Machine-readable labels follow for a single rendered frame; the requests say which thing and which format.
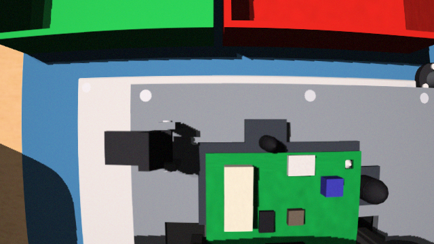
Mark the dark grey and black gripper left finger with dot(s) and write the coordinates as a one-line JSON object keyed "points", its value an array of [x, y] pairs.
{"points": [[198, 239]]}

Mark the red bin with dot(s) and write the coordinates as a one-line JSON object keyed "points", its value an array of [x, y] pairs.
{"points": [[397, 26]]}

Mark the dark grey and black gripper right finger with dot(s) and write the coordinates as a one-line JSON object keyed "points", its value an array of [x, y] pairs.
{"points": [[365, 236]]}

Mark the green open-top bin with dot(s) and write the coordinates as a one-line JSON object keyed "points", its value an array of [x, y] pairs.
{"points": [[143, 29]]}

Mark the green circuit board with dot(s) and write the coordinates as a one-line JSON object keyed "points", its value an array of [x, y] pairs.
{"points": [[282, 197]]}

